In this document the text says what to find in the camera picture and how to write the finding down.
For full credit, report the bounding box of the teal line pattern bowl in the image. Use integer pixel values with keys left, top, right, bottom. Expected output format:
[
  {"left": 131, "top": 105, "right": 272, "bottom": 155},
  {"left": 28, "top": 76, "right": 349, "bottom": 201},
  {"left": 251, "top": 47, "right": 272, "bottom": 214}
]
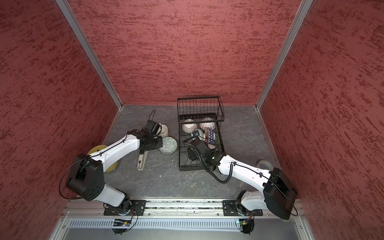
[{"left": 191, "top": 129, "right": 206, "bottom": 142}]

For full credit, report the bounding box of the orange pattern bowl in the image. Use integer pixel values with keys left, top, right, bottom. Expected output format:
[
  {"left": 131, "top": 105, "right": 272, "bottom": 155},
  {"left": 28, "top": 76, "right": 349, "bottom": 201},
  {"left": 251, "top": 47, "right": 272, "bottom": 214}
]
[{"left": 205, "top": 128, "right": 216, "bottom": 144}]

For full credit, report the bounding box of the pink striped bowl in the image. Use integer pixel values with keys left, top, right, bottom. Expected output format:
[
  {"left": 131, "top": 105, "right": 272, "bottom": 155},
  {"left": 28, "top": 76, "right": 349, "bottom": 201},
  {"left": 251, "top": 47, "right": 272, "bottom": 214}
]
[{"left": 182, "top": 119, "right": 198, "bottom": 134}]

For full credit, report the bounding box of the blue triangle pattern bowl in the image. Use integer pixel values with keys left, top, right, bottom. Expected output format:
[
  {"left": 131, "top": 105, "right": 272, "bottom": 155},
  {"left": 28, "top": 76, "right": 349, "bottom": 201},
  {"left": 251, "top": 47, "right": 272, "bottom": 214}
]
[{"left": 199, "top": 117, "right": 216, "bottom": 131}]

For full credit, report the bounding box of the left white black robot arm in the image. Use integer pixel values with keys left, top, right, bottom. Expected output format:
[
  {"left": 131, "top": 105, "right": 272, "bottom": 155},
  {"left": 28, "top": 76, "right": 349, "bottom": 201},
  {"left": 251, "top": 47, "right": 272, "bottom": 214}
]
[{"left": 65, "top": 130, "right": 163, "bottom": 216}]

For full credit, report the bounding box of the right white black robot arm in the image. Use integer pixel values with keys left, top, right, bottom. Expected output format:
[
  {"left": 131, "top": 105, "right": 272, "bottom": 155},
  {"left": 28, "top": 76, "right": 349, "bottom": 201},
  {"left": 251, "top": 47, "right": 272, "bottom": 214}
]
[{"left": 183, "top": 137, "right": 299, "bottom": 220}]

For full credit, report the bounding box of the white ceramic mug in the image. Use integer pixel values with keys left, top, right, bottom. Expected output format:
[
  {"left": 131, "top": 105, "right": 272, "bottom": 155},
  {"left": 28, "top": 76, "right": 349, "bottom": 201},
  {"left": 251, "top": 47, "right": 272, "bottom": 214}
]
[{"left": 157, "top": 124, "right": 169, "bottom": 138}]

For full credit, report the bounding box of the yellow cup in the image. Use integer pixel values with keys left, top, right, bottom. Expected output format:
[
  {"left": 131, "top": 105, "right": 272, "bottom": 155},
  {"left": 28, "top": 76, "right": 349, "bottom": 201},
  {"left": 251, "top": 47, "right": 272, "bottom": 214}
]
[{"left": 88, "top": 145, "right": 118, "bottom": 173}]

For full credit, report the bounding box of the grey tape roll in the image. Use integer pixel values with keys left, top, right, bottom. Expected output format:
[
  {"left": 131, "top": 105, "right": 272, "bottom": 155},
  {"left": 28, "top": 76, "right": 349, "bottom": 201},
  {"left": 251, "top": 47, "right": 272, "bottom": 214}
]
[{"left": 256, "top": 160, "right": 275, "bottom": 171}]

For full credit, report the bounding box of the black wire dish rack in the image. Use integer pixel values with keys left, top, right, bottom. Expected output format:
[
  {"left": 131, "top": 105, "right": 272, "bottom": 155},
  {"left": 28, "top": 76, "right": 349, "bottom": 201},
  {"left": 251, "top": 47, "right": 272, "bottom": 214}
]
[{"left": 177, "top": 96, "right": 225, "bottom": 172}]

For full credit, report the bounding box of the aluminium front rail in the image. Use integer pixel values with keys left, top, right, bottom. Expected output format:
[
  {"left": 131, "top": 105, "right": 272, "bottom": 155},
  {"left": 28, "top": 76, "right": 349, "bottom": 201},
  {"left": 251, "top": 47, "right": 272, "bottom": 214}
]
[{"left": 61, "top": 197, "right": 307, "bottom": 218}]

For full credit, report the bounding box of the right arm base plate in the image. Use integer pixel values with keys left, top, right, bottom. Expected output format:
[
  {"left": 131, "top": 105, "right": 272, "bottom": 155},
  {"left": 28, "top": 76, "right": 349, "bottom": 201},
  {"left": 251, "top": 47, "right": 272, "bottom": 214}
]
[{"left": 222, "top": 200, "right": 263, "bottom": 217}]

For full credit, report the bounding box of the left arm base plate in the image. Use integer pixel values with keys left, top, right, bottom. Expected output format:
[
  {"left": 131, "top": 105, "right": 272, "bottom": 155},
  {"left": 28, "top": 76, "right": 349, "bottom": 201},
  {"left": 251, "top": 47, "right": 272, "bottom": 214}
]
[{"left": 104, "top": 200, "right": 147, "bottom": 217}]

